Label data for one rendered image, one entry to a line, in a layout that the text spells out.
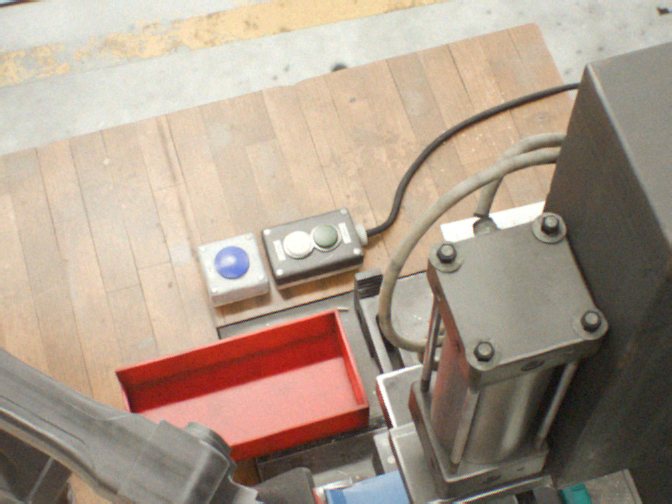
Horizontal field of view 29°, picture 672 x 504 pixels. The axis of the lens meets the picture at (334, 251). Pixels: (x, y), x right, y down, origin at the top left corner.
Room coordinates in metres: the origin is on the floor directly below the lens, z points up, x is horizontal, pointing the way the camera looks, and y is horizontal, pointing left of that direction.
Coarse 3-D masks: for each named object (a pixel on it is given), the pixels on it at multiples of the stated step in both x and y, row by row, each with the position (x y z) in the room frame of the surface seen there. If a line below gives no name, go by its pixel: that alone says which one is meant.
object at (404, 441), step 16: (416, 368) 0.44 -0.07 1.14; (384, 384) 0.42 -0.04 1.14; (400, 384) 0.42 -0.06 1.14; (384, 400) 0.41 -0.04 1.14; (400, 400) 0.41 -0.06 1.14; (384, 416) 0.40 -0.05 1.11; (400, 416) 0.39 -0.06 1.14; (400, 432) 0.36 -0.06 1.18; (416, 432) 0.36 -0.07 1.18; (400, 448) 0.35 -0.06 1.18; (416, 448) 0.35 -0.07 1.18; (400, 464) 0.33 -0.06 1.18; (416, 464) 0.33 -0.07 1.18; (544, 464) 0.34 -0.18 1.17; (416, 480) 0.32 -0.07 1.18; (432, 480) 0.32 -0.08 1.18; (512, 480) 0.32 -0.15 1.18; (528, 480) 0.32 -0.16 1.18; (544, 480) 0.32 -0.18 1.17; (416, 496) 0.31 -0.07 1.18; (432, 496) 0.31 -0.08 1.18; (464, 496) 0.30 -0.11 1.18; (480, 496) 0.30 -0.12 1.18; (496, 496) 0.31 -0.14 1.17; (512, 496) 0.31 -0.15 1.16; (528, 496) 0.32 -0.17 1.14
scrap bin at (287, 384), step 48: (240, 336) 0.55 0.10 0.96; (288, 336) 0.56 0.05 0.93; (336, 336) 0.57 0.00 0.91; (144, 384) 0.51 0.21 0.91; (192, 384) 0.51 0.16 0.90; (240, 384) 0.51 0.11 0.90; (288, 384) 0.51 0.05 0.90; (336, 384) 0.51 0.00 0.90; (240, 432) 0.46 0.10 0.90; (288, 432) 0.44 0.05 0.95; (336, 432) 0.46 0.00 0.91
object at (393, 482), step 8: (376, 480) 0.38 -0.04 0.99; (384, 480) 0.38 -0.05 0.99; (392, 480) 0.38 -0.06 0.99; (400, 480) 0.38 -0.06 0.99; (352, 488) 0.37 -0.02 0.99; (360, 488) 0.37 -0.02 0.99; (368, 488) 0.37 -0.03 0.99; (376, 488) 0.37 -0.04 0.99; (384, 488) 0.37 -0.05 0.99; (392, 488) 0.37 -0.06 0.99; (400, 488) 0.37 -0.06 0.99; (328, 496) 0.35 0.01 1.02; (336, 496) 0.36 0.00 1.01; (344, 496) 0.36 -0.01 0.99; (352, 496) 0.36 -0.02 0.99; (360, 496) 0.36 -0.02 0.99; (368, 496) 0.36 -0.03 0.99; (376, 496) 0.36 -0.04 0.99; (384, 496) 0.36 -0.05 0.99; (392, 496) 0.36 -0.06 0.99; (400, 496) 0.36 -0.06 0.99
